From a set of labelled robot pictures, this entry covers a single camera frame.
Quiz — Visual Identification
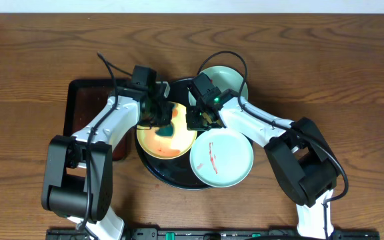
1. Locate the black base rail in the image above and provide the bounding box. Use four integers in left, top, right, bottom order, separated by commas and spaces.
45, 227, 381, 240

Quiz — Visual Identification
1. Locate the green orange sponge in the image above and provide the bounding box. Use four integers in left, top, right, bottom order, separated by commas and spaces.
155, 108, 178, 137

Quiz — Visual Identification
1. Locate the rectangular black tray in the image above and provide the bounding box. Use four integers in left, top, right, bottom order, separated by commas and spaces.
62, 78, 133, 161

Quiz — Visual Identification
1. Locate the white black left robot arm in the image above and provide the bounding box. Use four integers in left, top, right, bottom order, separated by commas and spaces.
41, 82, 173, 239

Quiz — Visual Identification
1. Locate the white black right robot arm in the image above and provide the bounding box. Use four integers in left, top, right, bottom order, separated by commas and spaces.
187, 97, 346, 239

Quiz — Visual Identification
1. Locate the yellow plate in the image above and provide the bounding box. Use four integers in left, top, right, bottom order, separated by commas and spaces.
136, 103, 198, 160

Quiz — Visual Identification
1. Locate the mint green plate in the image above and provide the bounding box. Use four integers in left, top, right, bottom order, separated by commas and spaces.
189, 128, 253, 188
188, 65, 249, 106

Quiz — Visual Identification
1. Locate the mint green plate front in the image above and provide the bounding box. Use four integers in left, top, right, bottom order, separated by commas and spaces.
189, 128, 253, 188

